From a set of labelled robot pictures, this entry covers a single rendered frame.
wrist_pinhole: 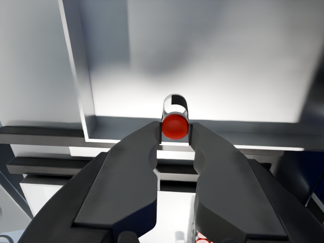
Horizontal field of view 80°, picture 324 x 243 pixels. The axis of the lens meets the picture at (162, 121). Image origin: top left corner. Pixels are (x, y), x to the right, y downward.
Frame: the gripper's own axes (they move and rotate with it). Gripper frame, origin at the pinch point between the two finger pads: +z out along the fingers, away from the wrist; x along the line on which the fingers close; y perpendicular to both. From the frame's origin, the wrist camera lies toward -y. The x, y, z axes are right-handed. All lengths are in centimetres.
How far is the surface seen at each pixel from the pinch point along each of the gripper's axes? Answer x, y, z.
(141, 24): -3.9, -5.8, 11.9
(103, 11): -8.0, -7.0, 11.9
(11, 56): -20.1, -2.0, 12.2
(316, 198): 22.6, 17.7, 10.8
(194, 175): 3.5, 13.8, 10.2
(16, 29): -18.5, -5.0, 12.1
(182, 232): 3.0, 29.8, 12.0
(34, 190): -21.9, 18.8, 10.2
